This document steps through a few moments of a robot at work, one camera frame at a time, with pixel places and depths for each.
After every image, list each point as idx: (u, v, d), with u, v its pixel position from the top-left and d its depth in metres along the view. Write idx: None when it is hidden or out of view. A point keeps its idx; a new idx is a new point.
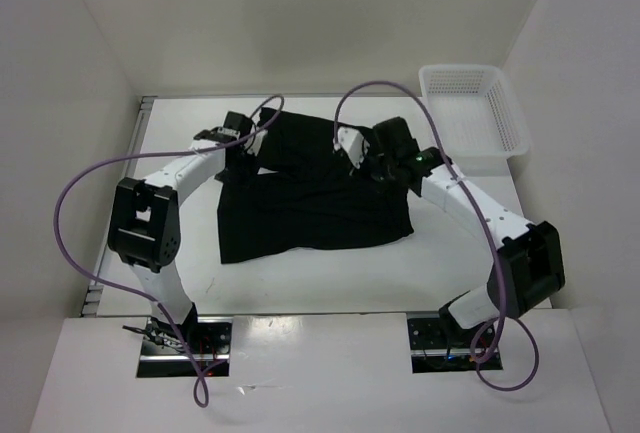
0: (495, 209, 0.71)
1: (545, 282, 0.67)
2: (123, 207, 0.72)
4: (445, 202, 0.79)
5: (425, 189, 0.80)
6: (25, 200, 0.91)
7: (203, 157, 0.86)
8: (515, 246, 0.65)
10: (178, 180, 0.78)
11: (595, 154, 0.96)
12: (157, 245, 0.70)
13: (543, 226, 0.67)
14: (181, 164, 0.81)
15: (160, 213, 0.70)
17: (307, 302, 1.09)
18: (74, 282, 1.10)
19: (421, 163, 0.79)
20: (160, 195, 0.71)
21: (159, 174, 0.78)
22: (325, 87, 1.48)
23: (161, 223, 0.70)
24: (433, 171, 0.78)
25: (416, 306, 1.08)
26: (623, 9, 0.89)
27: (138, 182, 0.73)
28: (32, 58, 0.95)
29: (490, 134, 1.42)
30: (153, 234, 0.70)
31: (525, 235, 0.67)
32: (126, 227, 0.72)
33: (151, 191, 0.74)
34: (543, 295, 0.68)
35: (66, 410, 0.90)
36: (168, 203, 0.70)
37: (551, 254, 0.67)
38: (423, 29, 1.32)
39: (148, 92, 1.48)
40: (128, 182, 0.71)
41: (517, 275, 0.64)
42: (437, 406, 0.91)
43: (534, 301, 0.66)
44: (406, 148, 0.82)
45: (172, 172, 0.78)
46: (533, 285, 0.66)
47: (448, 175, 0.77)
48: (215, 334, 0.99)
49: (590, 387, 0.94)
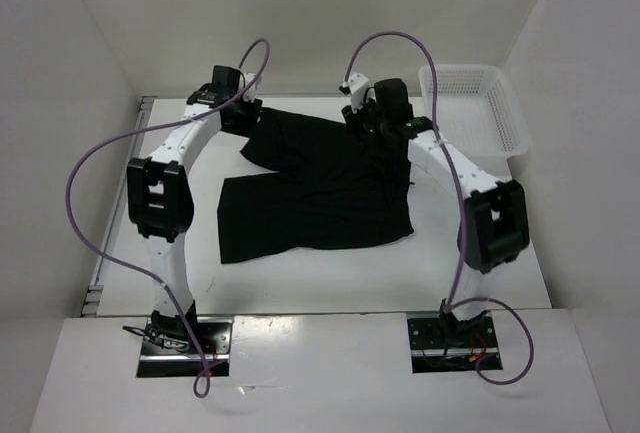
0: (469, 169, 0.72)
1: (511, 237, 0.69)
2: (135, 186, 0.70)
4: (427, 166, 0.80)
5: (410, 151, 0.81)
6: (25, 200, 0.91)
7: (201, 121, 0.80)
8: (481, 198, 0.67)
10: (182, 152, 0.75)
11: (595, 153, 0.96)
12: (176, 218, 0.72)
13: (510, 183, 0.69)
14: (180, 135, 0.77)
15: (173, 188, 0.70)
17: (307, 302, 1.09)
18: (74, 282, 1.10)
19: (411, 126, 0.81)
20: (171, 172, 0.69)
21: (163, 149, 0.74)
22: (325, 87, 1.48)
23: (177, 198, 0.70)
24: (419, 133, 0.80)
25: (416, 306, 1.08)
26: (623, 8, 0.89)
27: (146, 159, 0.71)
28: (33, 59, 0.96)
29: (490, 133, 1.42)
30: (169, 208, 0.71)
31: (493, 191, 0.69)
32: (142, 203, 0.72)
33: (159, 166, 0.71)
34: (510, 251, 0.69)
35: (66, 409, 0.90)
36: (179, 179, 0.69)
37: (516, 211, 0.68)
38: (423, 29, 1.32)
39: (149, 92, 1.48)
40: (137, 161, 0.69)
41: (480, 225, 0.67)
42: (437, 406, 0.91)
43: (499, 253, 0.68)
44: (400, 112, 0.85)
45: (174, 145, 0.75)
46: (498, 238, 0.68)
47: (432, 137, 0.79)
48: (214, 334, 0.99)
49: (590, 387, 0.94)
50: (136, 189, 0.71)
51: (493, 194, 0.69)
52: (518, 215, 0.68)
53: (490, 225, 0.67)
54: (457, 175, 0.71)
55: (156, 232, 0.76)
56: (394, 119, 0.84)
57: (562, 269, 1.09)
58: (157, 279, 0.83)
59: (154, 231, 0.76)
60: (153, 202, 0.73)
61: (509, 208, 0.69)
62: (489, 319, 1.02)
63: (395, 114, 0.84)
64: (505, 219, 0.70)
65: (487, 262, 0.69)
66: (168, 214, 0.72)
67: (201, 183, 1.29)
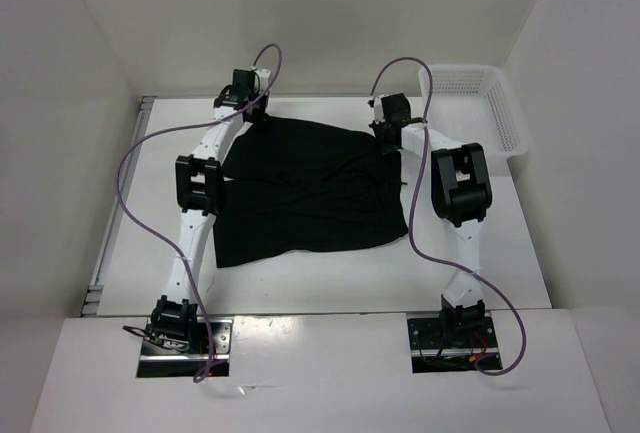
0: (441, 138, 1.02)
1: (473, 190, 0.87)
2: (182, 178, 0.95)
4: (414, 146, 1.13)
5: (402, 139, 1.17)
6: (25, 199, 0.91)
7: (228, 125, 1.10)
8: (446, 153, 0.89)
10: (216, 149, 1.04)
11: (595, 152, 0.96)
12: (214, 200, 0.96)
13: (473, 146, 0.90)
14: (214, 135, 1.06)
15: (211, 177, 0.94)
17: (307, 301, 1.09)
18: (74, 282, 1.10)
19: (406, 121, 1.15)
20: (210, 166, 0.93)
21: (201, 147, 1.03)
22: (325, 86, 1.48)
23: (214, 186, 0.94)
24: (411, 125, 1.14)
25: (417, 306, 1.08)
26: (622, 9, 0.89)
27: (190, 157, 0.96)
28: (32, 59, 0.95)
29: (490, 133, 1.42)
30: (209, 193, 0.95)
31: (460, 153, 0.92)
32: (187, 190, 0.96)
33: (198, 164, 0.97)
34: (473, 203, 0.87)
35: (67, 408, 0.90)
36: (216, 170, 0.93)
37: (478, 168, 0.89)
38: (423, 29, 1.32)
39: (148, 92, 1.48)
40: (184, 159, 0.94)
41: (443, 171, 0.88)
42: (437, 406, 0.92)
43: (461, 202, 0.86)
44: (400, 114, 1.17)
45: (210, 145, 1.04)
46: (464, 192, 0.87)
47: (419, 125, 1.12)
48: (215, 334, 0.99)
49: (590, 387, 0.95)
50: (184, 181, 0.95)
51: (461, 155, 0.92)
52: (478, 171, 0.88)
53: (453, 175, 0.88)
54: (431, 143, 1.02)
55: (192, 208, 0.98)
56: (396, 117, 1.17)
57: (563, 269, 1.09)
58: (179, 252, 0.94)
59: (191, 207, 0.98)
60: (195, 189, 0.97)
61: (474, 167, 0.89)
62: (489, 319, 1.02)
63: (397, 115, 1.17)
64: (473, 178, 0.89)
65: (451, 208, 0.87)
66: (210, 197, 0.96)
67: None
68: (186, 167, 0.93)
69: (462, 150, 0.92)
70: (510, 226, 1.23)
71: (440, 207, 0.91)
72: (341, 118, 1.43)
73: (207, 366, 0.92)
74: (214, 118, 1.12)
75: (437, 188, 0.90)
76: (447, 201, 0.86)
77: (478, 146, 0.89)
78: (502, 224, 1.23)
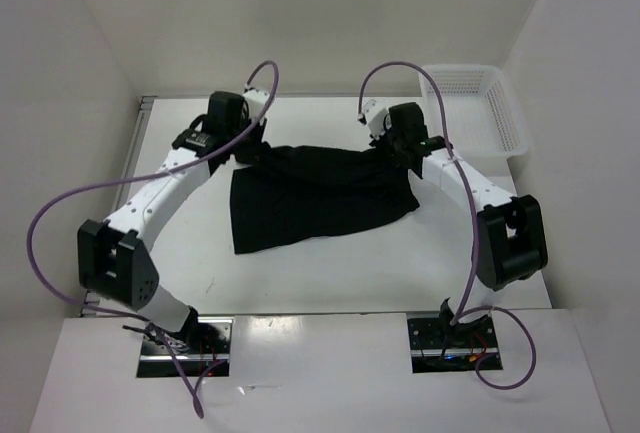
0: (483, 185, 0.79)
1: (526, 255, 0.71)
2: (88, 253, 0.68)
4: (442, 183, 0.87)
5: (423, 169, 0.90)
6: (26, 199, 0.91)
7: (179, 178, 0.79)
8: (495, 211, 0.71)
10: (148, 215, 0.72)
11: (595, 152, 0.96)
12: (129, 283, 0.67)
13: (524, 200, 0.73)
14: (153, 193, 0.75)
15: (125, 256, 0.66)
17: (307, 301, 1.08)
18: (73, 282, 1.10)
19: (426, 144, 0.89)
20: (125, 243, 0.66)
21: (126, 211, 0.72)
22: (325, 87, 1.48)
23: (129, 267, 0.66)
24: (433, 152, 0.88)
25: (416, 305, 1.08)
26: (622, 9, 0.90)
27: (103, 226, 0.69)
28: (32, 58, 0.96)
29: (490, 132, 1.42)
30: (122, 277, 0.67)
31: (507, 206, 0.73)
32: (94, 273, 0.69)
33: (116, 234, 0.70)
34: (526, 269, 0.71)
35: (67, 408, 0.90)
36: (133, 253, 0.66)
37: (532, 227, 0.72)
38: (423, 29, 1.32)
39: (148, 92, 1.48)
40: (93, 226, 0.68)
41: (494, 237, 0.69)
42: (436, 405, 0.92)
43: (515, 270, 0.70)
44: (414, 133, 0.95)
45: (141, 207, 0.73)
46: (517, 257, 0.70)
47: (446, 156, 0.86)
48: (215, 334, 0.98)
49: (590, 387, 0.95)
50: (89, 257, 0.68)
51: (508, 209, 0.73)
52: (531, 232, 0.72)
53: (505, 240, 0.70)
54: (471, 190, 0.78)
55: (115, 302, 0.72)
56: (410, 138, 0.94)
57: (563, 269, 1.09)
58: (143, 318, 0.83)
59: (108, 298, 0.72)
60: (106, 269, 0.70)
61: (524, 225, 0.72)
62: (489, 319, 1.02)
63: (412, 134, 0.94)
64: (521, 237, 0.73)
65: (502, 279, 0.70)
66: (123, 281, 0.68)
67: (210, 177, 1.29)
68: (93, 239, 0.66)
69: (509, 204, 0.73)
70: None
71: (484, 273, 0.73)
72: (342, 117, 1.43)
73: (193, 394, 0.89)
74: (163, 166, 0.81)
75: (483, 255, 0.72)
76: (499, 272, 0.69)
77: (532, 200, 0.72)
78: None
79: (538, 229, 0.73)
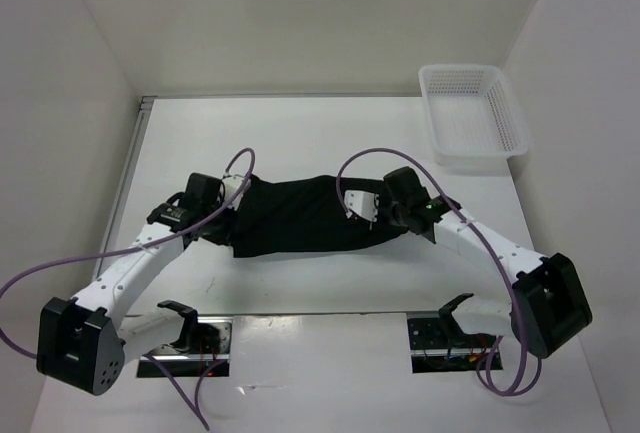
0: (508, 248, 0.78)
1: (570, 318, 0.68)
2: (49, 335, 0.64)
4: (460, 247, 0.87)
5: (436, 234, 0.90)
6: (26, 199, 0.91)
7: (152, 251, 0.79)
8: (531, 280, 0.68)
10: (118, 293, 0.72)
11: (596, 152, 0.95)
12: (89, 368, 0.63)
13: (556, 259, 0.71)
14: (122, 270, 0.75)
15: (90, 338, 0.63)
17: (307, 304, 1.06)
18: (73, 283, 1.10)
19: (432, 212, 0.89)
20: (93, 323, 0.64)
21: (95, 289, 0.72)
22: (325, 87, 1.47)
23: (92, 351, 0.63)
24: (444, 217, 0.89)
25: (414, 306, 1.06)
26: (621, 8, 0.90)
27: (69, 305, 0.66)
28: (32, 58, 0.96)
29: (490, 132, 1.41)
30: (82, 360, 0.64)
31: (539, 268, 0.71)
32: (53, 355, 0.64)
33: (82, 314, 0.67)
34: (573, 331, 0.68)
35: (67, 408, 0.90)
36: (100, 333, 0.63)
37: (570, 287, 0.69)
38: (423, 29, 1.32)
39: (148, 92, 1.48)
40: (58, 305, 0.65)
41: (537, 308, 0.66)
42: (435, 404, 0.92)
43: (562, 335, 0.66)
44: (415, 196, 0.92)
45: (110, 286, 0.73)
46: (561, 323, 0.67)
47: (458, 219, 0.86)
48: (215, 334, 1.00)
49: (589, 387, 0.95)
50: (49, 340, 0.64)
51: (540, 271, 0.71)
52: (571, 293, 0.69)
53: (547, 308, 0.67)
54: (497, 256, 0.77)
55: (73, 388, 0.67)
56: (411, 202, 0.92)
57: None
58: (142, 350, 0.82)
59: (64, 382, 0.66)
60: (68, 351, 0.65)
61: (561, 286, 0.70)
62: None
63: (412, 199, 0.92)
64: (559, 298, 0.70)
65: (551, 348, 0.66)
66: (83, 363, 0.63)
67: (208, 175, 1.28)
68: (58, 320, 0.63)
69: (540, 266, 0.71)
70: (512, 225, 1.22)
71: (531, 346, 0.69)
72: (342, 117, 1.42)
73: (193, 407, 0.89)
74: (137, 240, 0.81)
75: (527, 326, 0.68)
76: (547, 342, 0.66)
77: (565, 258, 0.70)
78: (503, 223, 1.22)
79: (576, 288, 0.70)
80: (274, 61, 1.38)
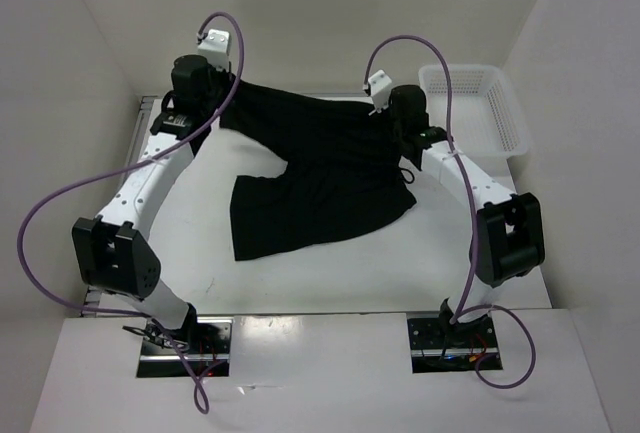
0: (484, 180, 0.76)
1: (521, 251, 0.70)
2: (86, 252, 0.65)
4: (442, 178, 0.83)
5: (423, 161, 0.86)
6: (26, 198, 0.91)
7: (163, 163, 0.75)
8: (493, 210, 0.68)
10: (139, 206, 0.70)
11: (596, 151, 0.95)
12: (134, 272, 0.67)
13: (525, 197, 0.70)
14: (137, 183, 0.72)
15: (125, 248, 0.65)
17: (309, 306, 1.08)
18: (73, 282, 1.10)
19: (427, 139, 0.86)
20: (123, 236, 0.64)
21: (116, 205, 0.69)
22: (325, 87, 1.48)
23: (132, 259, 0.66)
24: (434, 146, 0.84)
25: (416, 306, 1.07)
26: (620, 9, 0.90)
27: (97, 222, 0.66)
28: (33, 59, 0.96)
29: (490, 133, 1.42)
30: (124, 266, 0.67)
31: (507, 203, 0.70)
32: (96, 268, 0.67)
33: (111, 229, 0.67)
34: (524, 263, 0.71)
35: (67, 408, 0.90)
36: (133, 244, 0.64)
37: (531, 225, 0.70)
38: (422, 29, 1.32)
39: (148, 92, 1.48)
40: (87, 222, 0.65)
41: (492, 237, 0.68)
42: (436, 404, 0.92)
43: (510, 265, 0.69)
44: (416, 122, 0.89)
45: (130, 199, 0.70)
46: (512, 253, 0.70)
47: (447, 149, 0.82)
48: (215, 334, 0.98)
49: (590, 388, 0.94)
50: (89, 256, 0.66)
51: (508, 207, 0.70)
52: (531, 229, 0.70)
53: (503, 238, 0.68)
54: (471, 186, 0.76)
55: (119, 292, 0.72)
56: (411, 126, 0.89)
57: (563, 268, 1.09)
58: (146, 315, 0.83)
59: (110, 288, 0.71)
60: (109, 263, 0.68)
61: (523, 221, 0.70)
62: (489, 319, 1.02)
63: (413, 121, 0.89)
64: (519, 233, 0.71)
65: (499, 274, 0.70)
66: (126, 272, 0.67)
67: (209, 176, 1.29)
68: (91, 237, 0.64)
69: (509, 202, 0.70)
70: None
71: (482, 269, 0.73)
72: None
73: (199, 387, 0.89)
74: (145, 152, 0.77)
75: (482, 250, 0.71)
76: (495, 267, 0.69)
77: (532, 197, 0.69)
78: None
79: (537, 224, 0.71)
80: (274, 61, 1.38)
